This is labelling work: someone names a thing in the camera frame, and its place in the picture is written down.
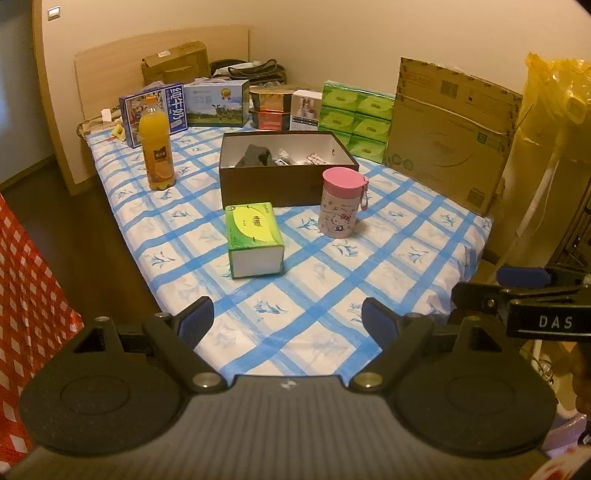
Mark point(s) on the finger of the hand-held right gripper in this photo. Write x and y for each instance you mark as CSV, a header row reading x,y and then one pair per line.
x,y
475,297
521,276

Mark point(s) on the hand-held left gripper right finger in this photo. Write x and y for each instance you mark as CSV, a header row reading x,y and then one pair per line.
x,y
379,319

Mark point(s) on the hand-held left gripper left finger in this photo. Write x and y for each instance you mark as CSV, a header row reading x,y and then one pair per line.
x,y
196,318

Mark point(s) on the brown cardboard box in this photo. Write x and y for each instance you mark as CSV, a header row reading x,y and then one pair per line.
x,y
268,187

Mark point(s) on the colourful sticker card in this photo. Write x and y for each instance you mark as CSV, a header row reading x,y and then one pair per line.
x,y
316,159

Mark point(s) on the dark grey towel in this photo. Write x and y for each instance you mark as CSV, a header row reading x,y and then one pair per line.
x,y
254,156

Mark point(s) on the blue checked bed sheet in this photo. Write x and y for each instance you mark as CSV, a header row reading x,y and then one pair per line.
x,y
286,323

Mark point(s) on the single green tissue pack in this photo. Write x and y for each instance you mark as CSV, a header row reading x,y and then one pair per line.
x,y
251,226

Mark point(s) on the pink lidded cup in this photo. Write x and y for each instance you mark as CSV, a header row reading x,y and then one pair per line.
x,y
339,207

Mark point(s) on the large flattened cardboard box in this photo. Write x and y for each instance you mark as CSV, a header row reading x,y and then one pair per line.
x,y
443,138

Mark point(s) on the red checked cloth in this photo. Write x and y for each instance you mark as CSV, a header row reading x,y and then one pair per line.
x,y
27,314

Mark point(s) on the orange juice bottle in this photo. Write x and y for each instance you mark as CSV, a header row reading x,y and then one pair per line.
x,y
157,147

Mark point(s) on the yellow plastic bag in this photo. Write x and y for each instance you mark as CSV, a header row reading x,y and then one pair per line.
x,y
554,92

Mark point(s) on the stack of green tissue packets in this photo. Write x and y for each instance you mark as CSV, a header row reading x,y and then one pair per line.
x,y
355,120

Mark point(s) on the small yellow packet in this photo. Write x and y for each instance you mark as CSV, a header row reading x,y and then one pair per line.
x,y
117,132

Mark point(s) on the red gift box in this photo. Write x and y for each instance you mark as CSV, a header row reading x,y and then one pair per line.
x,y
270,120

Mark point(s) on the dark blue milk carton box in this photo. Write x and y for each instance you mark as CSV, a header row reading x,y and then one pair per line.
x,y
175,106

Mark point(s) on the light blue milk box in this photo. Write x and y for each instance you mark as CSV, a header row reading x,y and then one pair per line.
x,y
212,104

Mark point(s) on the white product box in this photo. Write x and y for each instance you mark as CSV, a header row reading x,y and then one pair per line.
x,y
305,110

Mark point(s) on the gold gift box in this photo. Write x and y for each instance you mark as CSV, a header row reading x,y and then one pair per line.
x,y
270,99

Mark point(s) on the light wooden panel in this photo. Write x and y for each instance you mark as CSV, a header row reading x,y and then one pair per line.
x,y
55,115

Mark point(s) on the brown shipping carton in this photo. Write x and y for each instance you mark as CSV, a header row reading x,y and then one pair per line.
x,y
175,64

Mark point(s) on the black bag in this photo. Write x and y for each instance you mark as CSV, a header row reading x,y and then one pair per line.
x,y
258,69

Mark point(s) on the wooden headboard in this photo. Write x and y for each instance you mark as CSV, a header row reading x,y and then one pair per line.
x,y
111,64

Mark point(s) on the wall light switch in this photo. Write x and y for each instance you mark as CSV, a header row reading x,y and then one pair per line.
x,y
54,12

